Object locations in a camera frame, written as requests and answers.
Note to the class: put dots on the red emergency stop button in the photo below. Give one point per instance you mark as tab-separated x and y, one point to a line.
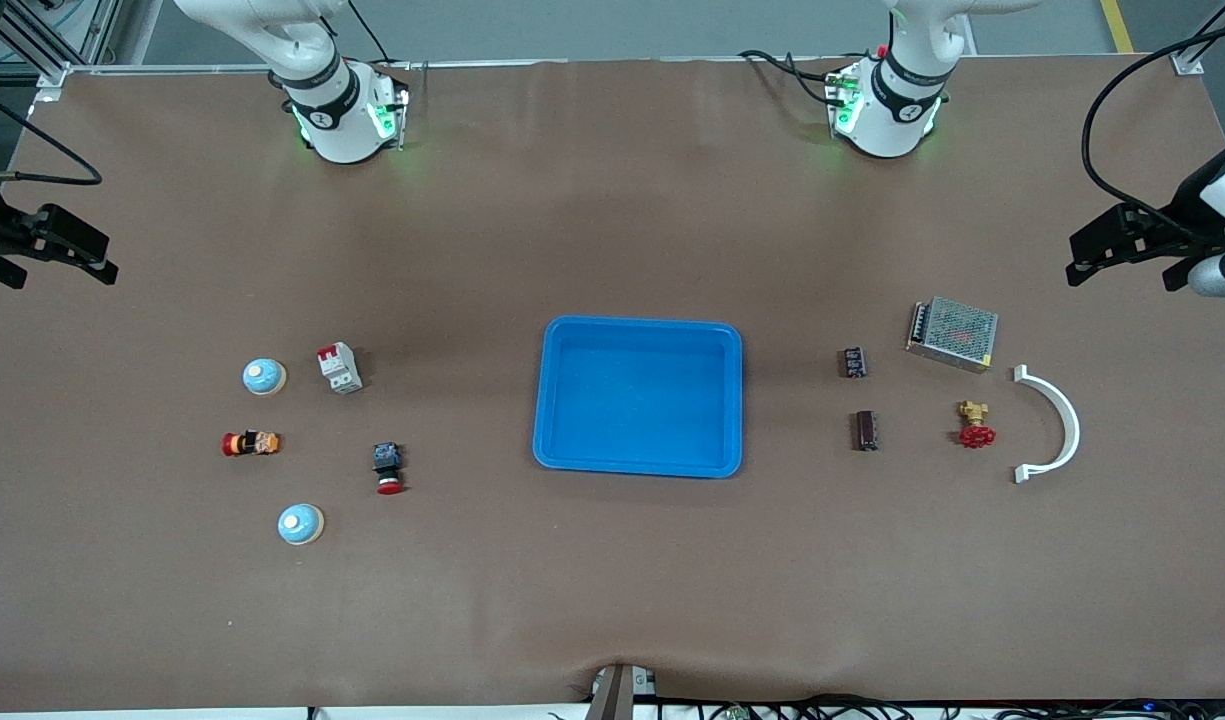
389	470

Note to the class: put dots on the white curved pipe clamp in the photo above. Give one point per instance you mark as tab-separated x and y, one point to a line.
1070	425

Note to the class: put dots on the blue plastic tray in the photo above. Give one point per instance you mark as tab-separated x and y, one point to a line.
637	400

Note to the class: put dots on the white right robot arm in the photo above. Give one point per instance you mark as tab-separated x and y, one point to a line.
322	90

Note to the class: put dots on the white red circuit breaker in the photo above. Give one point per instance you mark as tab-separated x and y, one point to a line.
339	368

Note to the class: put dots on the small black terminal block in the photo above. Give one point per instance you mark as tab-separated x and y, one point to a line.
853	363

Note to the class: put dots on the metal mesh power supply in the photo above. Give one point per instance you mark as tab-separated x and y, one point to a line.
957	330

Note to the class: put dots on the dark brown relay block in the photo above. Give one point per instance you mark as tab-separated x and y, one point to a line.
866	431

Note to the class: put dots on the brass valve red handwheel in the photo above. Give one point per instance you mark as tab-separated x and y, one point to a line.
976	435

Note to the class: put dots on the orange red small switch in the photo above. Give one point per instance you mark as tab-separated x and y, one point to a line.
252	443

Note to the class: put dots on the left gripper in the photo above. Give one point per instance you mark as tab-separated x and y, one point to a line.
1179	232

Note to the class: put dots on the blue service bell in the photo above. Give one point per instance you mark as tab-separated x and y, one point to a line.
264	377
300	524

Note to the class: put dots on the brown table cover sheet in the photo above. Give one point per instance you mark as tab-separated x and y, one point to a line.
612	580

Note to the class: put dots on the grey metal bracket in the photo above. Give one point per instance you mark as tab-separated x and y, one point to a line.
612	695

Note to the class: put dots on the aluminium frame post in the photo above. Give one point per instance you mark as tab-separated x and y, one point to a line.
1187	62
47	75

